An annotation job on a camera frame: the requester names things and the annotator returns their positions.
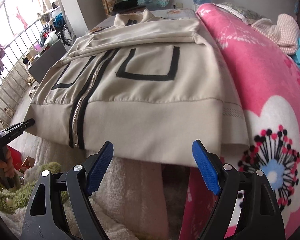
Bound cream jacket with black trim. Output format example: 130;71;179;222
26;10;249;166

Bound left forearm fluffy sleeve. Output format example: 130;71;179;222
0;162;61;214

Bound black clothes on chair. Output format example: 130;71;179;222
113;0;138;11

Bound person's left hand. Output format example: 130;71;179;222
0;150;15;178

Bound metal balcony railing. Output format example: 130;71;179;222
0;19;44;128

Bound dark grey board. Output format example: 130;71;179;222
28;41;66;83

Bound pink floral blanket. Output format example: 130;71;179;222
196;3;300;239

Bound wooden chair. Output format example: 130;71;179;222
99;0;147;18

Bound pink checked cloth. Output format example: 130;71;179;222
251;14;300;55

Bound floral pillow with lace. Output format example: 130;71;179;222
216;2;264;25

